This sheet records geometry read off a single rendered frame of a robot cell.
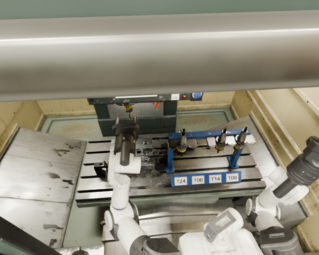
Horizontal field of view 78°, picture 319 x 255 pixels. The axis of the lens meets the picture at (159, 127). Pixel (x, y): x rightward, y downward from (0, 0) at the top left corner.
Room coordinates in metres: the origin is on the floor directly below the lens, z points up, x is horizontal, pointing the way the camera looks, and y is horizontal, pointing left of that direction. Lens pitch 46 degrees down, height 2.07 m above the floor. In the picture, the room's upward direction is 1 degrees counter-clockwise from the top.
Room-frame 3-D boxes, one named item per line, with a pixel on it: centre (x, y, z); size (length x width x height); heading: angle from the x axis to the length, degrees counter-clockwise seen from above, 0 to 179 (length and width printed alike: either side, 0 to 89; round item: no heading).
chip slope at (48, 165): (0.75, 0.83, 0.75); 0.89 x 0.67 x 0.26; 4
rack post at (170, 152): (0.74, -0.07, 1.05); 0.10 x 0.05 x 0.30; 4
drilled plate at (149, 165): (0.81, 0.19, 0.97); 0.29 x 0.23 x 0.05; 94
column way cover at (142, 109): (1.24, 0.19, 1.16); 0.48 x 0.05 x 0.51; 94
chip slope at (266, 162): (0.84, -0.49, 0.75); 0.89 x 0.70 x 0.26; 4
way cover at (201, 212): (0.41, -0.06, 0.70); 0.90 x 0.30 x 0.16; 94
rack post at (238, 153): (0.77, -0.51, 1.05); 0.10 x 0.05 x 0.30; 4
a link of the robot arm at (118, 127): (0.57, 0.15, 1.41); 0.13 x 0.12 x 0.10; 94
